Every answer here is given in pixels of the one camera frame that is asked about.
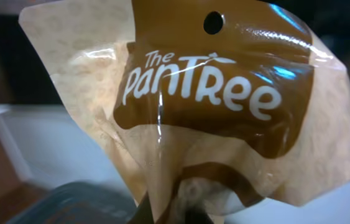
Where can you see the grey plastic laundry basket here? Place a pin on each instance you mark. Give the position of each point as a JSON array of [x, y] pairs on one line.
[[79, 202]]

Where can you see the beige Pantree snack bag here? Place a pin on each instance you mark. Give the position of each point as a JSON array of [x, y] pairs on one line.
[[201, 105]]

